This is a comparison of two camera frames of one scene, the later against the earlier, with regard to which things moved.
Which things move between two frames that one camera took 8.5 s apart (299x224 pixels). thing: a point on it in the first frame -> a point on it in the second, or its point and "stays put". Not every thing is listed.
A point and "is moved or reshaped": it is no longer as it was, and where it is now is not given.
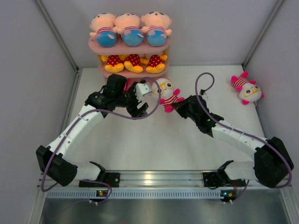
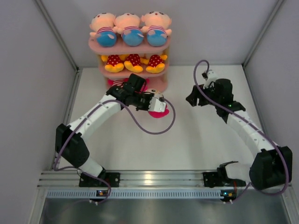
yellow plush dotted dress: x=156 y=65 stays put
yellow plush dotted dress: x=132 y=63 stays put
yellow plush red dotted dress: x=114 y=64 stays put
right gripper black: x=180 y=107 -> x=195 y=94
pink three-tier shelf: x=119 y=48 stays put
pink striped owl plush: x=249 y=92 -> x=158 y=94
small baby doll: x=157 y=24 stays put
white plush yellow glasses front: x=167 y=97 is moved or reshaped
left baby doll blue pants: x=102 y=25 stays put
